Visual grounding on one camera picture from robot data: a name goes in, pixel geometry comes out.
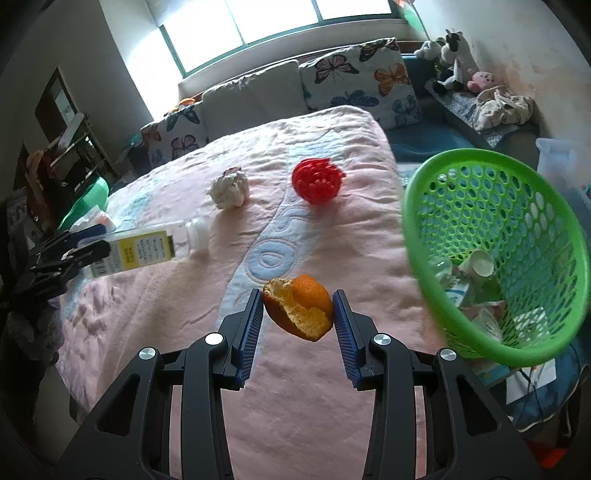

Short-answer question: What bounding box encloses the green plastic basin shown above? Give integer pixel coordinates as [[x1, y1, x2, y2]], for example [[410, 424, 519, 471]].
[[58, 178, 110, 232]]

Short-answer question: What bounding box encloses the orange plastic object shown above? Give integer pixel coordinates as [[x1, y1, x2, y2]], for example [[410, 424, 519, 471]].
[[529, 440, 568, 467]]

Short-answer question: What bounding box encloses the printed floor mat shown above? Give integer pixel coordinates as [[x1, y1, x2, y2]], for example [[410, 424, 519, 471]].
[[471, 357, 513, 384]]

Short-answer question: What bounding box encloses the grey striped cloth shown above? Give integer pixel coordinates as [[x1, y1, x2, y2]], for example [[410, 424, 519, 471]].
[[427, 78, 541, 148]]

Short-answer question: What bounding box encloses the pink quilted blanket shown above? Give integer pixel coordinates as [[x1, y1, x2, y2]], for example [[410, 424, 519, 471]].
[[48, 105, 462, 480]]

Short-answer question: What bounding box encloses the black cable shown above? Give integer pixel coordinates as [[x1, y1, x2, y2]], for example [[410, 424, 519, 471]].
[[522, 369, 555, 430]]

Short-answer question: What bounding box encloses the green framed window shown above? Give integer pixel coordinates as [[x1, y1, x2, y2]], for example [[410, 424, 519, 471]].
[[159, 0, 407, 79]]

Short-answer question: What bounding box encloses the black white cow plush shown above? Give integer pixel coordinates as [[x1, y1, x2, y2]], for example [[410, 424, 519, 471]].
[[434, 28, 476, 95]]

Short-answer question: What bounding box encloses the small butterfly print pillow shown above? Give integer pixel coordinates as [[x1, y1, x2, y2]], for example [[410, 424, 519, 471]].
[[140, 104, 207, 169]]

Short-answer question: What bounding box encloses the white power strip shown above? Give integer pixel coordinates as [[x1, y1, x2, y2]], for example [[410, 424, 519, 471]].
[[505, 357, 557, 402]]

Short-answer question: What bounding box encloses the green plastic mesh basket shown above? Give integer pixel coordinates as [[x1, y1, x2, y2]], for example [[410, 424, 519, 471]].
[[401, 148, 591, 367]]

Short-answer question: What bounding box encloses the clear plastic storage bin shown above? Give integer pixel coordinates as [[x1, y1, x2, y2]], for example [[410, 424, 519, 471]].
[[536, 137, 591, 208]]

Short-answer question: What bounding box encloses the white paper cup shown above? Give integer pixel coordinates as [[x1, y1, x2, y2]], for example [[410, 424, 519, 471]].
[[459, 249, 496, 278]]

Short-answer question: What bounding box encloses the green hanging cloth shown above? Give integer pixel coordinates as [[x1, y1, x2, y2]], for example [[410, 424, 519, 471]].
[[392, 0, 428, 38]]

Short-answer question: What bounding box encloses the pile of pale clothes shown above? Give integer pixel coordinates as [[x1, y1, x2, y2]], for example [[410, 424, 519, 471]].
[[473, 87, 536, 131]]

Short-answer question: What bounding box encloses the large butterfly print pillow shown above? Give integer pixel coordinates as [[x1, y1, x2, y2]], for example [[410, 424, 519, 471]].
[[299, 38, 422, 130]]

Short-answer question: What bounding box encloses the pink plush toy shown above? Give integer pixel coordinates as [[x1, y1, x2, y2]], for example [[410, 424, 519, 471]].
[[466, 69, 506, 93]]

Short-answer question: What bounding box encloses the white plastic packet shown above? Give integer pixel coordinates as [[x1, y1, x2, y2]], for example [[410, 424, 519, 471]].
[[74, 208, 116, 232]]

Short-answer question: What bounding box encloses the grey white plush toy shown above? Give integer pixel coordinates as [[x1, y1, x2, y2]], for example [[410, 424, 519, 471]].
[[414, 39, 446, 61]]

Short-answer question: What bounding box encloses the dark grey cloth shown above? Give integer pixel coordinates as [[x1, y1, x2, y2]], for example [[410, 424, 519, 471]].
[[0, 295, 61, 363]]

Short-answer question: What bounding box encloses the crumpled white tissue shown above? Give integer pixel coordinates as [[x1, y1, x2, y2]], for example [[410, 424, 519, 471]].
[[211, 167, 251, 210]]

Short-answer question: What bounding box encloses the white pillow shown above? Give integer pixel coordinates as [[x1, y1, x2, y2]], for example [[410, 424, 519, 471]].
[[202, 60, 310, 141]]

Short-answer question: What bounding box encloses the blue bench cushion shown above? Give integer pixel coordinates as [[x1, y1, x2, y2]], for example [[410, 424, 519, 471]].
[[383, 53, 481, 162]]

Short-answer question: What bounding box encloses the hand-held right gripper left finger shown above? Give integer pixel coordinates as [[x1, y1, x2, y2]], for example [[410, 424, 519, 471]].
[[58, 288, 265, 480]]

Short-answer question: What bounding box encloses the metal shelf rack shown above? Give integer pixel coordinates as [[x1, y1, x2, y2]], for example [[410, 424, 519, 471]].
[[44, 113, 116, 185]]

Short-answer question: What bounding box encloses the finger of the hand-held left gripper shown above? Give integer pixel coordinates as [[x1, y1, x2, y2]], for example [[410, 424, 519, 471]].
[[34, 224, 108, 254], [28, 239, 112, 280]]

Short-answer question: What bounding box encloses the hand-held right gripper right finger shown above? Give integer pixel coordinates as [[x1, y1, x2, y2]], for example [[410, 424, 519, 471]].
[[331, 289, 541, 480]]

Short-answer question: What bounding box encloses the clear bottle with yellow label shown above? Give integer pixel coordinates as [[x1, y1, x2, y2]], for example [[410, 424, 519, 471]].
[[76, 218, 211, 280]]

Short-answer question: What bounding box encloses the red plastic mesh ball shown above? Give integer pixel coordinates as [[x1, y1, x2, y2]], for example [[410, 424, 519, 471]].
[[292, 158, 346, 205]]

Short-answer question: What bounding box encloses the orange peel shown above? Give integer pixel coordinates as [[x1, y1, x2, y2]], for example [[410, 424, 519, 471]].
[[262, 274, 334, 342]]

